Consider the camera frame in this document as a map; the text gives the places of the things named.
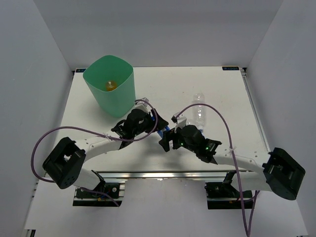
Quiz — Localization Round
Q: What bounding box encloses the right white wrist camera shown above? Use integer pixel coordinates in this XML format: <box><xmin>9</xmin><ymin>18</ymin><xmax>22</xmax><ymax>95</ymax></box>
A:
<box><xmin>171</xmin><ymin>112</ymin><xmax>187</xmax><ymax>130</ymax></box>

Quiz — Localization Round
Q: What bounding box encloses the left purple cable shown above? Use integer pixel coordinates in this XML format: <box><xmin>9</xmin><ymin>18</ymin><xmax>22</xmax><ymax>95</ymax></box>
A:
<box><xmin>32</xmin><ymin>98</ymin><xmax>158</xmax><ymax>207</ymax></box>

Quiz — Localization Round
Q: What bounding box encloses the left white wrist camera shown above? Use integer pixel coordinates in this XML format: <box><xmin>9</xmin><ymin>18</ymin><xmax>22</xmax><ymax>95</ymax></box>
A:
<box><xmin>134</xmin><ymin>97</ymin><xmax>151</xmax><ymax>114</ymax></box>

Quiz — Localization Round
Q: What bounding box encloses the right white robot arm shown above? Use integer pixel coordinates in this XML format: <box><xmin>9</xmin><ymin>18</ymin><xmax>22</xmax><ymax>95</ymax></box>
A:
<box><xmin>159</xmin><ymin>125</ymin><xmax>306</xmax><ymax>200</ymax></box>

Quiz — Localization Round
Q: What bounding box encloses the green plastic bin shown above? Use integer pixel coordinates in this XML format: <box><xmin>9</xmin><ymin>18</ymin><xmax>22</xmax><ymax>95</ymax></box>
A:
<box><xmin>83</xmin><ymin>55</ymin><xmax>136</xmax><ymax>118</ymax></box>

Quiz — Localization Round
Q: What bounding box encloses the clear unlabelled plastic bottle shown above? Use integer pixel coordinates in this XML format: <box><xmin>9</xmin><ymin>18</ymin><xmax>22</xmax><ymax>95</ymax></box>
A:
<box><xmin>192</xmin><ymin>93</ymin><xmax>206</xmax><ymax>132</ymax></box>

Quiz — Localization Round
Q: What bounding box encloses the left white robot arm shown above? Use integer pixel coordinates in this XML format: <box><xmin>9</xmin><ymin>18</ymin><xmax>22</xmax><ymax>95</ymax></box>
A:
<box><xmin>42</xmin><ymin>109</ymin><xmax>169</xmax><ymax>197</ymax></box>

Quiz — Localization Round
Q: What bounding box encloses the blue cap water bottle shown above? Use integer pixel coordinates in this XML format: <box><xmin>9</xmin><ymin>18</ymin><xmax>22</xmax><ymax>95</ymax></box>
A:
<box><xmin>156</xmin><ymin>116</ymin><xmax>170</xmax><ymax>138</ymax></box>

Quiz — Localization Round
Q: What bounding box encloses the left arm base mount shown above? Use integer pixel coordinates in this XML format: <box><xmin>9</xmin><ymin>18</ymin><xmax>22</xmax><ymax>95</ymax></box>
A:
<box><xmin>73</xmin><ymin>170</ymin><xmax>125</xmax><ymax>207</ymax></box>

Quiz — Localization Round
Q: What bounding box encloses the orange plastic bottle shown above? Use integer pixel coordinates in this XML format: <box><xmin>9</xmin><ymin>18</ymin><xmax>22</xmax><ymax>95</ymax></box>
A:
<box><xmin>105</xmin><ymin>80</ymin><xmax>118</xmax><ymax>91</ymax></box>

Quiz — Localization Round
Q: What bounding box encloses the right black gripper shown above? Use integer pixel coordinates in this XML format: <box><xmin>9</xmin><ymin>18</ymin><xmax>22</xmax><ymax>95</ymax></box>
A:
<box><xmin>158</xmin><ymin>123</ymin><xmax>198</xmax><ymax>154</ymax></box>

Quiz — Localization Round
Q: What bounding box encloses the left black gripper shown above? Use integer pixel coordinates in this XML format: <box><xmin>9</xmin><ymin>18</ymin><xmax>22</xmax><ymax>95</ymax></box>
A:
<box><xmin>133</xmin><ymin>108</ymin><xmax>168</xmax><ymax>136</ymax></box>

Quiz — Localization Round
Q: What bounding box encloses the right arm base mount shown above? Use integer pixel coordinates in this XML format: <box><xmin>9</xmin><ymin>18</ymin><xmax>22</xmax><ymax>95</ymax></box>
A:
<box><xmin>204</xmin><ymin>171</ymin><xmax>241</xmax><ymax>210</ymax></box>

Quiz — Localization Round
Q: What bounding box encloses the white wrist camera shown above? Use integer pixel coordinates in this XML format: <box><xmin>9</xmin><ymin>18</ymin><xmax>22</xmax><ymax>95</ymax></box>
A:
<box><xmin>134</xmin><ymin>97</ymin><xmax>151</xmax><ymax>114</ymax></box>
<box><xmin>171</xmin><ymin>112</ymin><xmax>187</xmax><ymax>130</ymax></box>

